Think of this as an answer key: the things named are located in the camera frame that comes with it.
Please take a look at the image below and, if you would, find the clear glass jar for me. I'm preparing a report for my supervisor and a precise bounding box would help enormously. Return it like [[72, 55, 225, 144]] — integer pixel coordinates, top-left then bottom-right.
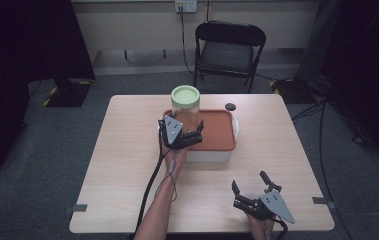
[[171, 99, 201, 135]]

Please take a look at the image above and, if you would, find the green jar lid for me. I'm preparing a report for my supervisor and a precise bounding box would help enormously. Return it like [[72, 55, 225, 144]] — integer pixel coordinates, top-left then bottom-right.
[[170, 84, 201, 110]]

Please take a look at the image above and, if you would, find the thick black gripper cable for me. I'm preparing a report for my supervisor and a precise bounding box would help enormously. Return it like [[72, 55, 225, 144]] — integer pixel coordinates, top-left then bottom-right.
[[274, 216, 290, 240], [133, 128, 167, 240]]

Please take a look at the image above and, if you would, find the thin grey cable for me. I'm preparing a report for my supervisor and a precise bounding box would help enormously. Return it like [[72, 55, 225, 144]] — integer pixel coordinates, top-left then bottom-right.
[[155, 159, 179, 204]]

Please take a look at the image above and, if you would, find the white wall socket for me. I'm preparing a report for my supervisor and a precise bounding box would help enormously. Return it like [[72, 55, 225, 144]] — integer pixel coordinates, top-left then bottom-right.
[[174, 0, 198, 14]]

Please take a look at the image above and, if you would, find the person's left hand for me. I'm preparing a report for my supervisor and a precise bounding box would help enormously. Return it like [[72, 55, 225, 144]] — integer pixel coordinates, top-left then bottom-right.
[[163, 147, 189, 183]]

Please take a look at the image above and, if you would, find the black stand base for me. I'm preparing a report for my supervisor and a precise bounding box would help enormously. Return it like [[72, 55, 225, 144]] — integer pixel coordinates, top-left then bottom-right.
[[269, 78, 319, 105], [41, 78, 93, 108]]

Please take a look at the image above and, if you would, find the person's right hand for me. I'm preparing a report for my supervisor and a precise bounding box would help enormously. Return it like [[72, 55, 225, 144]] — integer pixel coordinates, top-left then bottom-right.
[[246, 214, 276, 240]]

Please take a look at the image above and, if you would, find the black folding chair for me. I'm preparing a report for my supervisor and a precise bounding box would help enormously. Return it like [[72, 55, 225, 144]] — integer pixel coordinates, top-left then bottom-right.
[[194, 20, 267, 94]]

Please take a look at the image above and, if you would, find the orange storage box lid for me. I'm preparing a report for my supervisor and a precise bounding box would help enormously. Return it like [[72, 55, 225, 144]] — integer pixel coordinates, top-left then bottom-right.
[[162, 109, 238, 152]]

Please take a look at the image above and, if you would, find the black socket cable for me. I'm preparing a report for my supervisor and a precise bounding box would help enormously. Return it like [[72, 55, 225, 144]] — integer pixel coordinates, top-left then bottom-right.
[[178, 11, 197, 76]]

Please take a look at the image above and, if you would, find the black floor cable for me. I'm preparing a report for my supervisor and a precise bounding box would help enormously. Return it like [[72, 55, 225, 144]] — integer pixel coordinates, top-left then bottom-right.
[[290, 101, 329, 122], [318, 99, 354, 240]]

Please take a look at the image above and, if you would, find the grey tape strip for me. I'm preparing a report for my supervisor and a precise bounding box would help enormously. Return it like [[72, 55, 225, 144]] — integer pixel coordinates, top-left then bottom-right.
[[312, 196, 337, 210], [64, 203, 88, 215]]

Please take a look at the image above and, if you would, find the white plastic storage box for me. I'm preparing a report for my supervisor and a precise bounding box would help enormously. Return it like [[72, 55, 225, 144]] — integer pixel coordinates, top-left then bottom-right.
[[185, 114, 241, 164]]

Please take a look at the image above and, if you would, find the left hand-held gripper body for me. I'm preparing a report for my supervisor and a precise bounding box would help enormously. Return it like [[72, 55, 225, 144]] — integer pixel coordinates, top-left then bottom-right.
[[159, 115, 205, 151]]

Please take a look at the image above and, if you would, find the black curtain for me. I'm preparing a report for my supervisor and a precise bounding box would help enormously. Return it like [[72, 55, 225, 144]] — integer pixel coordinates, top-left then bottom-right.
[[0, 0, 97, 183], [320, 0, 379, 175]]

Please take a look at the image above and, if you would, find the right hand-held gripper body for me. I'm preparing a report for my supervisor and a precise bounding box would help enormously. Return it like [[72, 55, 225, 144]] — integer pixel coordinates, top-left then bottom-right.
[[232, 189, 296, 225]]

